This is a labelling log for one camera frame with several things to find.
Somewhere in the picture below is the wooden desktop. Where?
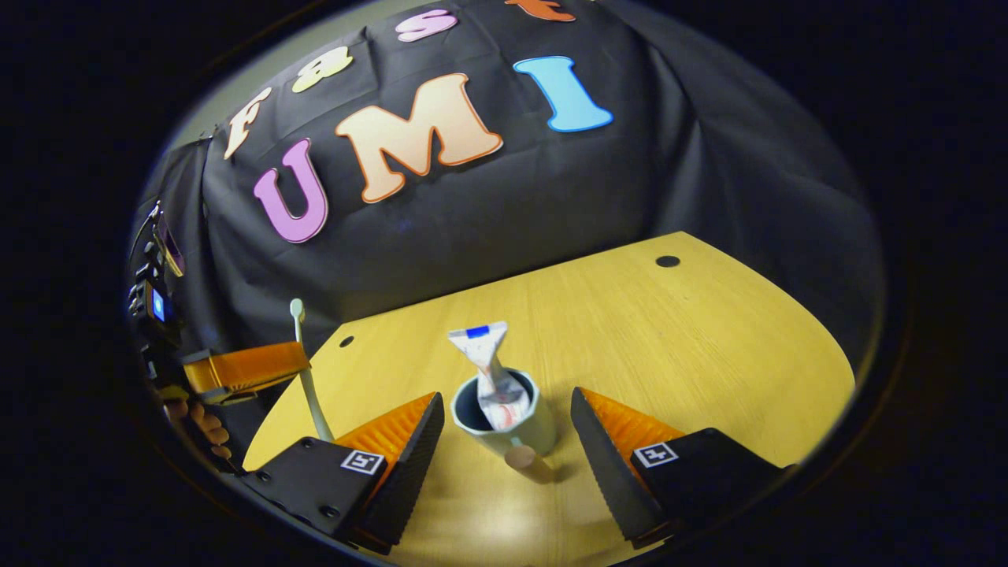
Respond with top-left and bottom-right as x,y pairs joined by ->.
243,231 -> 857,567

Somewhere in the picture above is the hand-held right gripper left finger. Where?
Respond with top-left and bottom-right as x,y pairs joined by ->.
240,391 -> 446,556

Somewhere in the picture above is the white toothpaste tube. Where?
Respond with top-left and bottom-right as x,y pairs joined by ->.
448,321 -> 532,432

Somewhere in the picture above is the pale green toothbrush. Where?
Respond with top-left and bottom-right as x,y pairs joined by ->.
289,298 -> 335,442

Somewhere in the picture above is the black backdrop cloth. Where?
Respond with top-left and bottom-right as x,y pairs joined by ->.
130,0 -> 887,442

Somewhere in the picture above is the white cup with wooden handle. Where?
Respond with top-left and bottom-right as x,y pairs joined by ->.
451,368 -> 558,484

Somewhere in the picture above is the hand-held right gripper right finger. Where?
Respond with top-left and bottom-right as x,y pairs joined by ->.
570,386 -> 796,550

